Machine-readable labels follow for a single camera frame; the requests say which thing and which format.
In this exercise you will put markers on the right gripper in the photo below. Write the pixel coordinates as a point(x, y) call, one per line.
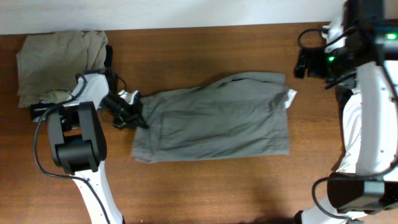
point(306, 63)

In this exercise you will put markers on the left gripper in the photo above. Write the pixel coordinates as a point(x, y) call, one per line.
point(125, 115)

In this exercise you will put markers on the grey-green shorts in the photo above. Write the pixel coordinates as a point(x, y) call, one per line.
point(243, 115)

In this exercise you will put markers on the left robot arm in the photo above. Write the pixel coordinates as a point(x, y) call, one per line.
point(78, 144)

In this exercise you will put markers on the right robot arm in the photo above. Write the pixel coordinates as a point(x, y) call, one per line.
point(350, 197)

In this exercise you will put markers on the white shirt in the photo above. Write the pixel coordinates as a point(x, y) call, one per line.
point(370, 116)

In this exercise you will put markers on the dark garment under white shirt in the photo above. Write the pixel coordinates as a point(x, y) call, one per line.
point(342, 97)

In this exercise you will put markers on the folded black garment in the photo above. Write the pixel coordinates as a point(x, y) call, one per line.
point(37, 110)

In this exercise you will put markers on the folded beige garment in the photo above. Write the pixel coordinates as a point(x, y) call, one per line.
point(47, 64)

